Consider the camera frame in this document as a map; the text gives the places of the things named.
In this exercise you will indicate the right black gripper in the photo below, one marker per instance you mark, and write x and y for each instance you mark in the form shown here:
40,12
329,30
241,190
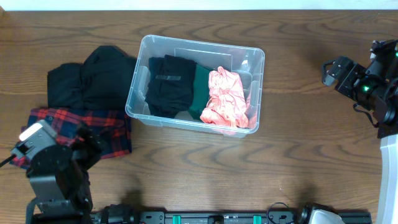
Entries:
360,73

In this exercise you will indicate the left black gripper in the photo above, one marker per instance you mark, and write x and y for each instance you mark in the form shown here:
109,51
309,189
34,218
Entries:
87,144

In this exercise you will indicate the red navy plaid shirt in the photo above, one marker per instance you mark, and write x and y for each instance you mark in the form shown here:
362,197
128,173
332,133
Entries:
113,126

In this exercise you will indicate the black hooded sweatshirt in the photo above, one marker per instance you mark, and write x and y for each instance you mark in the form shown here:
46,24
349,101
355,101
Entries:
101,82

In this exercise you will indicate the black garment with tape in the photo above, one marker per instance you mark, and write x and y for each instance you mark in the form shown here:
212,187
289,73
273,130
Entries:
172,92

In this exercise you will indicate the dark navy garment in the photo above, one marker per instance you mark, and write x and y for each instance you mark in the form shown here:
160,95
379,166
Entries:
156,65

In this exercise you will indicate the salmon pink garment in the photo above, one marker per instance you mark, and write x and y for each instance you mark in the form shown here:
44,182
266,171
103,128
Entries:
227,105

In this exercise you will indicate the dark green drawstring bag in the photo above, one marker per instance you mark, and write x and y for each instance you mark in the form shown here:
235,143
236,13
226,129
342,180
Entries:
200,92

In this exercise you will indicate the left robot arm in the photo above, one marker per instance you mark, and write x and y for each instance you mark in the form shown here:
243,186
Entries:
58,174

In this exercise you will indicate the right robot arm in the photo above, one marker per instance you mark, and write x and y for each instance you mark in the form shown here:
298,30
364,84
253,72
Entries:
374,92

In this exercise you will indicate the clear plastic storage bin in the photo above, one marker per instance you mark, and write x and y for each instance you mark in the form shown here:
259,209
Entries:
248,62

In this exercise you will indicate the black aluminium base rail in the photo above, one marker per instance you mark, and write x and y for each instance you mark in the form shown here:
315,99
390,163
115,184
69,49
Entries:
310,213

